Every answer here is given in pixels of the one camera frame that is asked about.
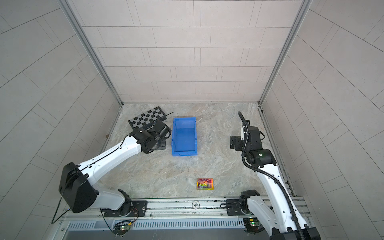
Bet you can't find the blue plastic bin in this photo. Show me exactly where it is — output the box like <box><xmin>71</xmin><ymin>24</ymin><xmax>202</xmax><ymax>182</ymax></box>
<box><xmin>171</xmin><ymin>117</ymin><xmax>198</xmax><ymax>157</ymax></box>

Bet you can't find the aluminium mounting rail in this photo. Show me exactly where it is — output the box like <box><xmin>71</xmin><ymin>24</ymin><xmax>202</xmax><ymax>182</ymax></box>
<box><xmin>56</xmin><ymin>196</ymin><xmax>313</xmax><ymax>223</ymax></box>

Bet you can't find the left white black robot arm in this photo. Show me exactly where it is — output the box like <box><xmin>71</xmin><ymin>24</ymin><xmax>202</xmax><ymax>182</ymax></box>
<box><xmin>59</xmin><ymin>121</ymin><xmax>172</xmax><ymax>217</ymax></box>

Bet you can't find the left green circuit board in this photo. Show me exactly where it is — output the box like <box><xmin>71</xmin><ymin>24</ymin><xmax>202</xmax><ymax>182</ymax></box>
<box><xmin>114</xmin><ymin>221</ymin><xmax>133</xmax><ymax>236</ymax></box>

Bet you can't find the green circuit board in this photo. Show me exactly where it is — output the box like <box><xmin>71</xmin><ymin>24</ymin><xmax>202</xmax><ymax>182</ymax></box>
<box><xmin>243</xmin><ymin>219</ymin><xmax>265</xmax><ymax>234</ymax></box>
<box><xmin>114</xmin><ymin>221</ymin><xmax>133</xmax><ymax>236</ymax></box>

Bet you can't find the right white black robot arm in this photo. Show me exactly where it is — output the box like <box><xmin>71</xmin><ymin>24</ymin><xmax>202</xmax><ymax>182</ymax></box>
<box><xmin>231</xmin><ymin>125</ymin><xmax>321</xmax><ymax>240</ymax></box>

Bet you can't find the black corrugated cable conduit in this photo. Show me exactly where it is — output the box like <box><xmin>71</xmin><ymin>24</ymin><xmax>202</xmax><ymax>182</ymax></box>
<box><xmin>237</xmin><ymin>111</ymin><xmax>305</xmax><ymax>240</ymax></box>

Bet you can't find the colourful holographic card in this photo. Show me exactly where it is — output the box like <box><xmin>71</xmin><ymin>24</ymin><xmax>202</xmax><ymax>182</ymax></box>
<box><xmin>197</xmin><ymin>178</ymin><xmax>214</xmax><ymax>191</ymax></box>

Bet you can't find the black white checkerboard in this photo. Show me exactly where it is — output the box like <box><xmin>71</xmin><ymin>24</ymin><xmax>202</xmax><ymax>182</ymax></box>
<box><xmin>128</xmin><ymin>106</ymin><xmax>167</xmax><ymax>130</ymax></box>

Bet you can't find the right green circuit board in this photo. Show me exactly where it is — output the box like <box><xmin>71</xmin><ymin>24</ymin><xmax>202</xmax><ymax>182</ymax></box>
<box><xmin>243</xmin><ymin>219</ymin><xmax>265</xmax><ymax>234</ymax></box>

